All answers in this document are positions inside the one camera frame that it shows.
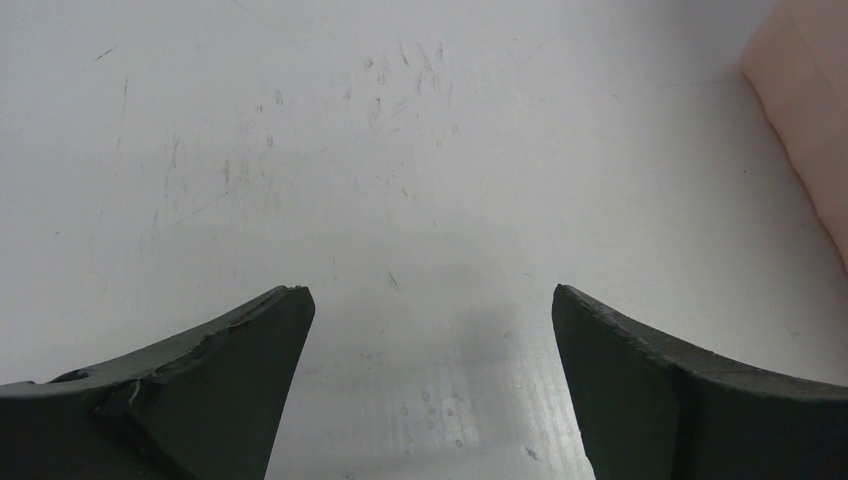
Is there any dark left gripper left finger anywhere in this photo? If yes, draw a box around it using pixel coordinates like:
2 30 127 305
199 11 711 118
1 286 315 479

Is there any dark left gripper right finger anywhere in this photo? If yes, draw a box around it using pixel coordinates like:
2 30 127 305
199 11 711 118
552 285 847 479

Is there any pink plastic bin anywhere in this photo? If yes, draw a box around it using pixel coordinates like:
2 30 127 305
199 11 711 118
740 1 847 257

